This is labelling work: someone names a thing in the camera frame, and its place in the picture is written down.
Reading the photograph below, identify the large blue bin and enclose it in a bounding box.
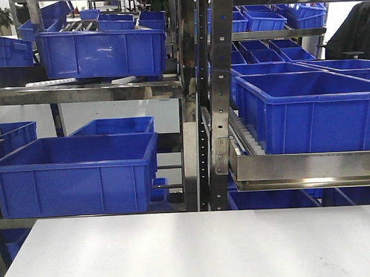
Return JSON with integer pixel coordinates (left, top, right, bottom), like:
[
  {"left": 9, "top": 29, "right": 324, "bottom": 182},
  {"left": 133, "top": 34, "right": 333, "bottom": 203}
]
[
  {"left": 0, "top": 132, "right": 158, "bottom": 219},
  {"left": 236, "top": 71, "right": 370, "bottom": 154},
  {"left": 36, "top": 29, "right": 166, "bottom": 79}
]

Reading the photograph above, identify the large blue bin lower left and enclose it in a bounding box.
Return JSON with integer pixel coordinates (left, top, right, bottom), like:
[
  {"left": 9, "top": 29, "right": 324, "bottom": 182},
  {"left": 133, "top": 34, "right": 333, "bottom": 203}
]
[{"left": 0, "top": 132, "right": 158, "bottom": 219}]

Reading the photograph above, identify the blue bin bottom right shelf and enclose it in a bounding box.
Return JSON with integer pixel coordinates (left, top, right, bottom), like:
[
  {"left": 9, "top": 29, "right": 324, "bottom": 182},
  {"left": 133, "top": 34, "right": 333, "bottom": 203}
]
[{"left": 228, "top": 189, "right": 320, "bottom": 210}]

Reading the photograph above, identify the large blue bin right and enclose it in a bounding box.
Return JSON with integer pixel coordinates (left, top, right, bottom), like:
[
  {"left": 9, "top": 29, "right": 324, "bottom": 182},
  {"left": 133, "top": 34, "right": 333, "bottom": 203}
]
[{"left": 236, "top": 71, "right": 370, "bottom": 154}]

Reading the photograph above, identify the potted plant background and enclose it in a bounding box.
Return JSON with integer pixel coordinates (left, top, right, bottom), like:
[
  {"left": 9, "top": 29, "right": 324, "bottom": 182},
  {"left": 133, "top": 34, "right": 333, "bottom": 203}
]
[{"left": 0, "top": 7, "right": 14, "bottom": 36}]

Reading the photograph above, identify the blue bin behind right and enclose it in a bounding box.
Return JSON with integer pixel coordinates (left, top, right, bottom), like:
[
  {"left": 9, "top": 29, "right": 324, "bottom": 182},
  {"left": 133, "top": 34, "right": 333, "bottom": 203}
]
[{"left": 230, "top": 62, "right": 320, "bottom": 100}]

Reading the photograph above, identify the large blue bin upper left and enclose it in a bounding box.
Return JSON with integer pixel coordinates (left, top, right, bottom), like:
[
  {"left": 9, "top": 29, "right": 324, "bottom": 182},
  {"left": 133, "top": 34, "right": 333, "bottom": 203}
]
[{"left": 36, "top": 29, "right": 166, "bottom": 79}]

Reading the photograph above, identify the steel shelving rack left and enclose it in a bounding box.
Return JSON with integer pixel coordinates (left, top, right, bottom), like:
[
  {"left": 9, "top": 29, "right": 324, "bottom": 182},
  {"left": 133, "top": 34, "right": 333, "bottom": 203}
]
[{"left": 0, "top": 0, "right": 200, "bottom": 212}]

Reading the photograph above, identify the blue bin behind lower left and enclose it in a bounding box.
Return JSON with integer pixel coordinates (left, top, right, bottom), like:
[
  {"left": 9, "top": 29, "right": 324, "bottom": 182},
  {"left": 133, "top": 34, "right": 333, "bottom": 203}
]
[{"left": 69, "top": 116, "right": 155, "bottom": 136}]

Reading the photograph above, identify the blue bin far left lower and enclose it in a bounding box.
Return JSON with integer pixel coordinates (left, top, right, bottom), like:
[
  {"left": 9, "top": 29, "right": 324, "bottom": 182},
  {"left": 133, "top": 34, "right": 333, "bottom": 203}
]
[{"left": 0, "top": 121, "right": 37, "bottom": 158}]

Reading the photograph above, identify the black garment hanging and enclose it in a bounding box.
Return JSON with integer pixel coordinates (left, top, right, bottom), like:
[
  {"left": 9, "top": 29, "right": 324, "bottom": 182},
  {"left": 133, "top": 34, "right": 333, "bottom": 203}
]
[{"left": 325, "top": 1, "right": 370, "bottom": 60}]

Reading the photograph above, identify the blue bin far left upper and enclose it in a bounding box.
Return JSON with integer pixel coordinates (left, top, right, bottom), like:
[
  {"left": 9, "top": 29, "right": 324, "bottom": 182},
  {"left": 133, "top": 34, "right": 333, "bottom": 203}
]
[{"left": 0, "top": 37, "right": 34, "bottom": 67}]

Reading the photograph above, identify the steel shelving rack right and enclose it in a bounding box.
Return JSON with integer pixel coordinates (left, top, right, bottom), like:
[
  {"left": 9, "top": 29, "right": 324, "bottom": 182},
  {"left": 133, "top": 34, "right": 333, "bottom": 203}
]
[{"left": 195, "top": 0, "right": 370, "bottom": 211}]

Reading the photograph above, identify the steel shelving rack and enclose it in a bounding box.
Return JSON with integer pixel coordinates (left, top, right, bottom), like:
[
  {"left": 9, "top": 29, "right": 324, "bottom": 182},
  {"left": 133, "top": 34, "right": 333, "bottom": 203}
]
[
  {"left": 0, "top": 0, "right": 200, "bottom": 212},
  {"left": 195, "top": 0, "right": 370, "bottom": 211}
]

